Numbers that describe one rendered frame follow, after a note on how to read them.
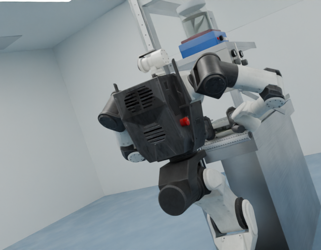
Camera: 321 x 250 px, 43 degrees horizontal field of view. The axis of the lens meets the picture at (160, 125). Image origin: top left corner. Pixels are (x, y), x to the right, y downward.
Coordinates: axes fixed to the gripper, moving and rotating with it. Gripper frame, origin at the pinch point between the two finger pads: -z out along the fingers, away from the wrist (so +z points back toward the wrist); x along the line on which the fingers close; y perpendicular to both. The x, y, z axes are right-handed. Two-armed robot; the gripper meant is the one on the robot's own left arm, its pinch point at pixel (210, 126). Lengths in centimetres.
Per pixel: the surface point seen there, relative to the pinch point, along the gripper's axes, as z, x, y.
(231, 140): 3.2, 9.2, 9.9
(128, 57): -335, -111, -286
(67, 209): -256, 89, -457
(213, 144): 4.4, 8.5, 0.4
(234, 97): -95, -7, -26
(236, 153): 0.9, 16.3, 9.3
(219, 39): -5.0, -39.6, 18.2
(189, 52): 2.1, -39.0, 4.0
